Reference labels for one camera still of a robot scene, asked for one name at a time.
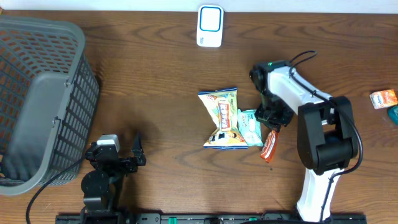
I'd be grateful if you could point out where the large white snack bag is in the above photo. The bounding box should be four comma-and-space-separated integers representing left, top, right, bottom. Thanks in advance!
198, 87, 248, 151

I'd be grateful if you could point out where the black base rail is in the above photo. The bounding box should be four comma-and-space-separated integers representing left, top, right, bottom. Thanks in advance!
55, 212, 368, 224

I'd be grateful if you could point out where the red snack packet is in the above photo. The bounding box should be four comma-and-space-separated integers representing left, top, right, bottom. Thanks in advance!
261, 130, 279, 163

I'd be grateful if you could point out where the teal wet wipes packet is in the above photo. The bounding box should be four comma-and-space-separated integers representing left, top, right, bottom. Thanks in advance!
238, 109, 264, 146

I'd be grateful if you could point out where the dark grey plastic basket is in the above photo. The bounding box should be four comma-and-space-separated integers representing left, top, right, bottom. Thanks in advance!
1, 16, 100, 196

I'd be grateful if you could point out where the teal mouthwash bottle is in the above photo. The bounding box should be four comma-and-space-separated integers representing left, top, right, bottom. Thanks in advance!
387, 105, 398, 126

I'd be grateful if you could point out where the white barcode scanner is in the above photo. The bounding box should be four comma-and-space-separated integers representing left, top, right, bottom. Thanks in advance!
197, 5, 224, 48

